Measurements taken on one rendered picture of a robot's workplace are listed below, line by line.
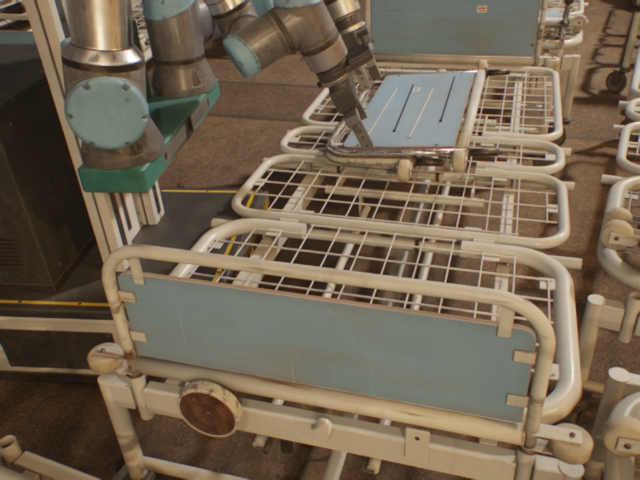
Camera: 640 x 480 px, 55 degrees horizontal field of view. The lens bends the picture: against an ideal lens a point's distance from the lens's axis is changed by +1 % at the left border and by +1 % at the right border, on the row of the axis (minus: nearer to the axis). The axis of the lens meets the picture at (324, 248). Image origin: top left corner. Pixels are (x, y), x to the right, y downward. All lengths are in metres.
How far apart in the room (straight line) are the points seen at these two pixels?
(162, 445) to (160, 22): 1.14
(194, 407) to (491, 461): 0.52
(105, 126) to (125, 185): 0.26
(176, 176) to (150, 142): 1.61
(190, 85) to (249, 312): 0.99
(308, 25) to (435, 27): 1.55
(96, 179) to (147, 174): 0.12
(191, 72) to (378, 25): 1.18
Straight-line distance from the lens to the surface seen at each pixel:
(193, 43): 1.88
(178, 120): 1.71
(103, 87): 1.23
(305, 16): 1.30
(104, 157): 1.48
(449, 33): 2.81
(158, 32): 1.86
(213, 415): 1.16
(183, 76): 1.87
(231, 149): 3.32
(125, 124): 1.26
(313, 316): 0.99
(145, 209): 2.04
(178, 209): 2.12
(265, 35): 1.29
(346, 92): 1.35
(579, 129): 3.55
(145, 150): 1.48
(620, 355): 2.06
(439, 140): 1.86
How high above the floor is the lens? 1.31
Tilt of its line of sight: 33 degrees down
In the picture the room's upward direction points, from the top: 3 degrees counter-clockwise
